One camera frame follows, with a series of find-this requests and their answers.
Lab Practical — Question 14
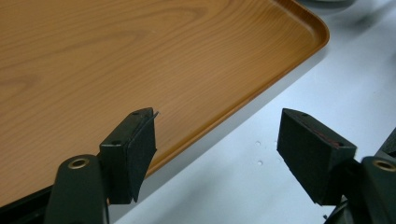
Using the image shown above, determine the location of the wood-grain serving tray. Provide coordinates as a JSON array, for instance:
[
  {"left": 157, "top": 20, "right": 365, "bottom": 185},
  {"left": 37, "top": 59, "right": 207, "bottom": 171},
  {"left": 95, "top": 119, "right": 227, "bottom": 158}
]
[{"left": 0, "top": 0, "right": 331, "bottom": 208}]

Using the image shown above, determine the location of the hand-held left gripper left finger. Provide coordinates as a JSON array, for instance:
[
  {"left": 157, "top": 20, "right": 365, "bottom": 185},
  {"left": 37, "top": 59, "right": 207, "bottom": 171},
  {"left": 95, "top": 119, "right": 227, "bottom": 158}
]
[{"left": 43, "top": 106, "right": 160, "bottom": 224}]

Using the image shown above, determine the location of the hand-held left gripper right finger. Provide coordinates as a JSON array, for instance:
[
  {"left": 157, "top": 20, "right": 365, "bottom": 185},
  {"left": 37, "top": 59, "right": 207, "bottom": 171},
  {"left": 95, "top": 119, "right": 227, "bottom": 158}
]
[{"left": 276, "top": 107, "right": 396, "bottom": 224}]

